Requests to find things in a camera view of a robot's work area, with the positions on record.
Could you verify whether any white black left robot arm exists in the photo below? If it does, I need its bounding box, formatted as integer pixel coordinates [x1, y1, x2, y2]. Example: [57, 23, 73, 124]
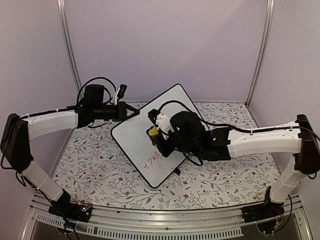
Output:
[0, 83, 140, 217]

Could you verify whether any black whiteboard stand foot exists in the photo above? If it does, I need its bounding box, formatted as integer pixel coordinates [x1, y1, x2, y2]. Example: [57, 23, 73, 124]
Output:
[173, 168, 181, 176]

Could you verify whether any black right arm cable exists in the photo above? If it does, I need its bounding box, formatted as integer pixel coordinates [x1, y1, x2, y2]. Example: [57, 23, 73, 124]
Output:
[158, 100, 320, 180]

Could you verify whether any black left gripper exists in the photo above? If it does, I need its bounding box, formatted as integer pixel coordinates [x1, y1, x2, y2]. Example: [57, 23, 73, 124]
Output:
[93, 101, 140, 122]

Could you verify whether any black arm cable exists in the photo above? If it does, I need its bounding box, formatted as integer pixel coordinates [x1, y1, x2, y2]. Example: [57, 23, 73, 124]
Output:
[76, 76, 118, 103]
[158, 100, 320, 180]

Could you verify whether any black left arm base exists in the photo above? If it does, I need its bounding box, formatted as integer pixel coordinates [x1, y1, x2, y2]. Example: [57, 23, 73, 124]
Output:
[48, 190, 93, 223]

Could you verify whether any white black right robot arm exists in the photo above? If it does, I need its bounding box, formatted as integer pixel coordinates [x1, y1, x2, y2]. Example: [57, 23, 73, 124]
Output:
[146, 109, 320, 218]

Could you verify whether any white whiteboard black frame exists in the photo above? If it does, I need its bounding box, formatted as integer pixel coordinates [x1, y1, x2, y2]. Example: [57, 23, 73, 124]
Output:
[110, 83, 199, 189]

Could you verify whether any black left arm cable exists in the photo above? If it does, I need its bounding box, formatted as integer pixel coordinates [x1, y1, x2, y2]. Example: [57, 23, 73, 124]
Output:
[76, 76, 118, 103]

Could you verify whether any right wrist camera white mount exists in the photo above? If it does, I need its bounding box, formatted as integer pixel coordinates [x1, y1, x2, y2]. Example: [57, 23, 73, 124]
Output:
[147, 109, 174, 140]

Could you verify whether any aluminium front rail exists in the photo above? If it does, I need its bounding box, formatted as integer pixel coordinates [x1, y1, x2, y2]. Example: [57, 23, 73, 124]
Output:
[21, 194, 315, 240]

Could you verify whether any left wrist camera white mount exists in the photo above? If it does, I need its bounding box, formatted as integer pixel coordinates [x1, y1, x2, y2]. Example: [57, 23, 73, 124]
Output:
[111, 84, 128, 105]

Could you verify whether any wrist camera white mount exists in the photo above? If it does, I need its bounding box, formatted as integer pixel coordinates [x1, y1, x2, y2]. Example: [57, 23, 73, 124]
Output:
[147, 109, 174, 140]
[111, 84, 128, 105]

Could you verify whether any aluminium corner post left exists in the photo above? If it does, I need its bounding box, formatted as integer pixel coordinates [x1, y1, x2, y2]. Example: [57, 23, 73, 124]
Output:
[56, 0, 83, 97]

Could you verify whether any aluminium corner post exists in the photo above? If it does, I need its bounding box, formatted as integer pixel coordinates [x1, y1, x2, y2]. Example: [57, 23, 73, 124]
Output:
[245, 0, 275, 108]
[56, 0, 83, 97]

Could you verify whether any yellow black whiteboard eraser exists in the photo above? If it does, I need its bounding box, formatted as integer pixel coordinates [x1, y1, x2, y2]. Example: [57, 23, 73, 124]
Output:
[146, 126, 159, 137]

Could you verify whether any aluminium corner post right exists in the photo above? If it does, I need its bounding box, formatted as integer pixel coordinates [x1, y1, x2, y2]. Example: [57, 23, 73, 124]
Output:
[245, 0, 275, 108]

